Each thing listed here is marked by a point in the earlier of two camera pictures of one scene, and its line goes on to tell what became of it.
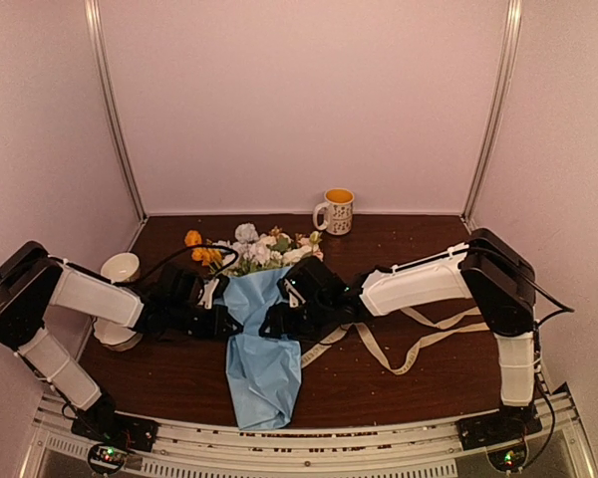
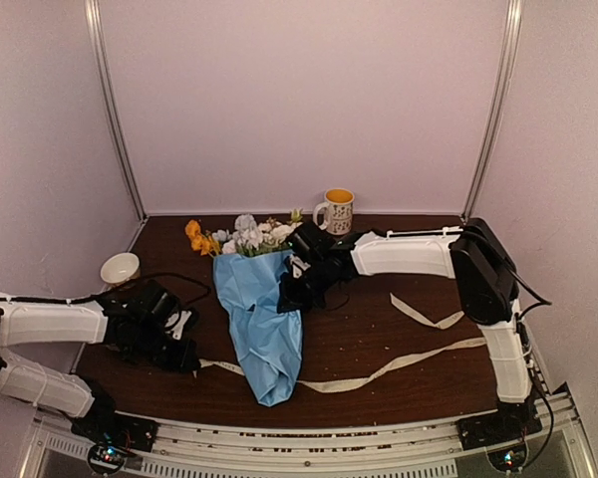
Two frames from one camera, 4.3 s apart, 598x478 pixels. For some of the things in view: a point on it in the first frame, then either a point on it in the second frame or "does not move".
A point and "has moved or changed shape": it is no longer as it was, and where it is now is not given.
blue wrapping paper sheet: [264, 371] has moved or changed shape
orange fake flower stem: [207, 256] has moved or changed shape
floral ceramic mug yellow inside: [337, 211] does not move
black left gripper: [215, 331] → [179, 361]
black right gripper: [281, 326] → [292, 301]
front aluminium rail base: [52, 447] does not move
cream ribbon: [384, 361] → [355, 386]
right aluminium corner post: [492, 116] does not move
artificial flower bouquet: [258, 252] has moved or changed shape
